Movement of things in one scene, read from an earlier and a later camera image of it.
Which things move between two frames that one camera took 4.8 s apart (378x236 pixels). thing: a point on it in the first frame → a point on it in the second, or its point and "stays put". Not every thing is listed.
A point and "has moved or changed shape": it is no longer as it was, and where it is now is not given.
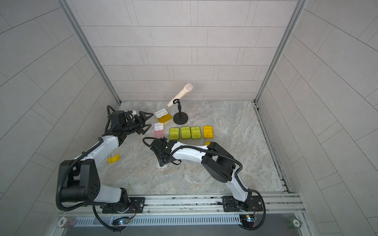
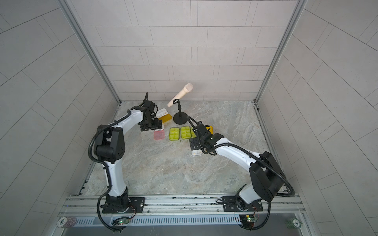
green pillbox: (185, 132) stays put
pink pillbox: (159, 132) stays put
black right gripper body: (161, 157) → (199, 143)
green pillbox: (174, 133) stays put
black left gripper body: (132, 127) → (152, 124)
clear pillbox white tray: (164, 166) has moved or changed shape
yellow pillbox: (207, 132) stays put
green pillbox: (196, 132) stays put
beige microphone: (187, 88) stays put
